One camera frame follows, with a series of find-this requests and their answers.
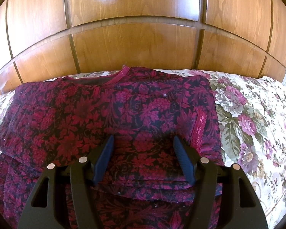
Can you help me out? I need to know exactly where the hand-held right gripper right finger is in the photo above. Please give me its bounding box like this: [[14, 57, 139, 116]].
[[173, 135, 269, 229]]

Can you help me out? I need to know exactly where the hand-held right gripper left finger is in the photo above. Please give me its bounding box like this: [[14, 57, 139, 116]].
[[18, 135, 115, 229]]

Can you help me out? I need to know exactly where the dark red floral garment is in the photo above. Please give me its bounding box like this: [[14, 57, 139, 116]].
[[0, 66, 225, 229]]

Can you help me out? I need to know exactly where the white floral bedspread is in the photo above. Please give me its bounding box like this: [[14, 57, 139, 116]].
[[0, 69, 286, 229]]

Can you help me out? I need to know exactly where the wooden wardrobe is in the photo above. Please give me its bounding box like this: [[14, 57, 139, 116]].
[[0, 0, 286, 99]]

